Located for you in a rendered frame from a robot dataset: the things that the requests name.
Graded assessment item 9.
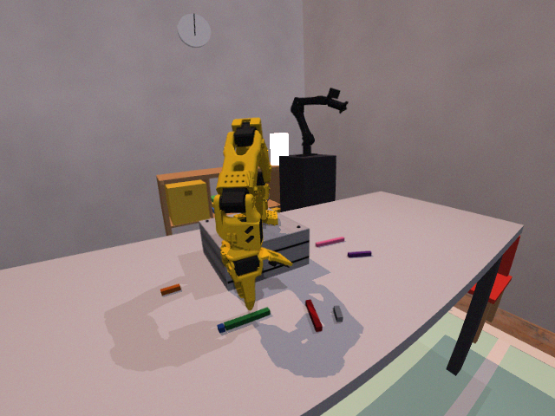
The green rod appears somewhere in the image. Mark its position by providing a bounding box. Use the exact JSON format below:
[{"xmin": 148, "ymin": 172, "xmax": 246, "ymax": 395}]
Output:
[{"xmin": 224, "ymin": 307, "xmax": 271, "ymax": 331}]

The purple rod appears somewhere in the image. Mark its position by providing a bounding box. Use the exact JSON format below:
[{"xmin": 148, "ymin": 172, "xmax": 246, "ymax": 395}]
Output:
[{"xmin": 348, "ymin": 250, "xmax": 372, "ymax": 257}]

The pink rod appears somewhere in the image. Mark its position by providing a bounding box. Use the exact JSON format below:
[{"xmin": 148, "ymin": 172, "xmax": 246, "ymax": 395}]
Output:
[{"xmin": 316, "ymin": 237, "xmax": 344, "ymax": 247}]

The orange rod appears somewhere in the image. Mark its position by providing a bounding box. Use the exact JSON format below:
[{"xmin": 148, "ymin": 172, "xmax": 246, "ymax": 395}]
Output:
[{"xmin": 160, "ymin": 284, "xmax": 181, "ymax": 296}]

